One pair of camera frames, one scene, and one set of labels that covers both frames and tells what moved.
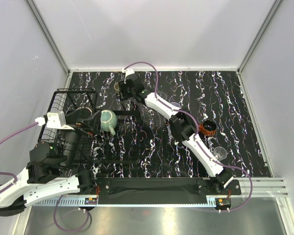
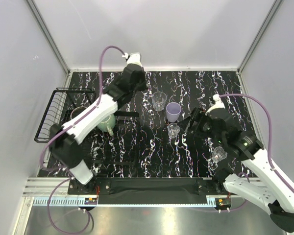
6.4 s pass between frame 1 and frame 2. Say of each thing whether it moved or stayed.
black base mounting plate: stayed
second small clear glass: stayed
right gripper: moved
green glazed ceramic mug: stayed
